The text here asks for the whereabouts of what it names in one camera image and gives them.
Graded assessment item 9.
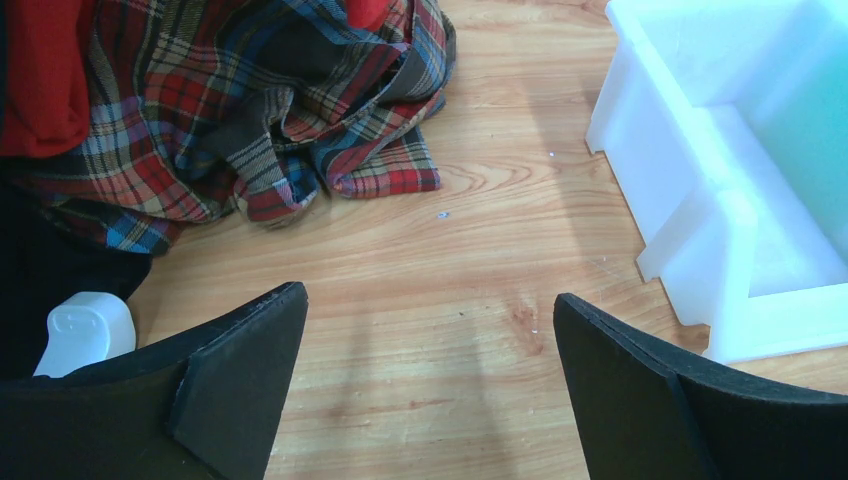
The black garment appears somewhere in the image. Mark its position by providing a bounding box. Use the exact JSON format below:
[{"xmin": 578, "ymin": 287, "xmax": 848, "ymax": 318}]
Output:
[{"xmin": 1, "ymin": 183, "xmax": 153, "ymax": 381}]

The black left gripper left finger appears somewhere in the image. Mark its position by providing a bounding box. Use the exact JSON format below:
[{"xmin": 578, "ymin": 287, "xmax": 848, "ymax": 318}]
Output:
[{"xmin": 1, "ymin": 282, "xmax": 308, "ymax": 479}]

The plaid red blue cloth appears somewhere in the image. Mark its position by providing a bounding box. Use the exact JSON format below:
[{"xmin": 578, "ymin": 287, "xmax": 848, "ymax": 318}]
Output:
[{"xmin": 3, "ymin": 1, "xmax": 456, "ymax": 255}]

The red garment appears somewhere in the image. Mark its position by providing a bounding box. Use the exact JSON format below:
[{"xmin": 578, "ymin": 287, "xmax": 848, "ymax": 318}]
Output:
[{"xmin": 1, "ymin": 0, "xmax": 96, "ymax": 158}]

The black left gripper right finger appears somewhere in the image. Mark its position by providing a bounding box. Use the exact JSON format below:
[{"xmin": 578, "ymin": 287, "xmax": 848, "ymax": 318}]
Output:
[{"xmin": 553, "ymin": 294, "xmax": 847, "ymax": 479}]

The white plastic bin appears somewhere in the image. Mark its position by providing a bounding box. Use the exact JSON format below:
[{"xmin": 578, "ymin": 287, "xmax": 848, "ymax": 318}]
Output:
[{"xmin": 586, "ymin": 1, "xmax": 847, "ymax": 363}]

